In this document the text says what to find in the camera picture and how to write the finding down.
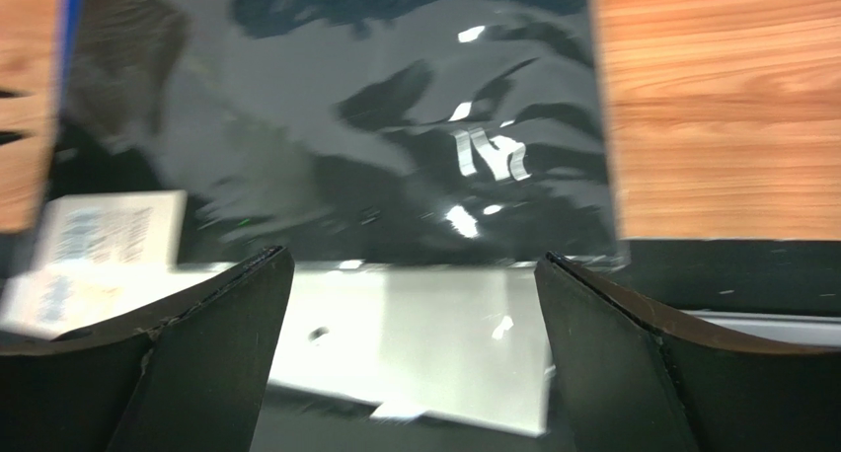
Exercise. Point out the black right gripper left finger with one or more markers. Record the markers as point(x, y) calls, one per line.
point(185, 373)

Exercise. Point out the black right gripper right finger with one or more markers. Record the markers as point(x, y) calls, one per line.
point(637, 375)

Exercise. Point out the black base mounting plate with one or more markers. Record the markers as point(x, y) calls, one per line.
point(785, 278)

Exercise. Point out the aluminium frame rail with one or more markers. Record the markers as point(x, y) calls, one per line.
point(807, 330)

